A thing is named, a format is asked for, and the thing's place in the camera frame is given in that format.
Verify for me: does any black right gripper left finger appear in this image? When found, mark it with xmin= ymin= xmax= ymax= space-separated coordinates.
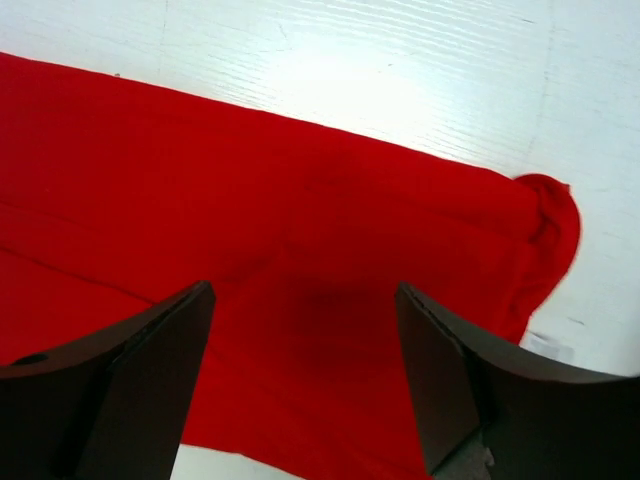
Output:
xmin=1 ymin=281 xmax=215 ymax=480

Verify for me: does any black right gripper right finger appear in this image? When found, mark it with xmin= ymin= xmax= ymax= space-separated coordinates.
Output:
xmin=395 ymin=284 xmax=639 ymax=479

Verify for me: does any red t shirt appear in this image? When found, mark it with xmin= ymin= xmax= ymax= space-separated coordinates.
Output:
xmin=1 ymin=54 xmax=581 ymax=479

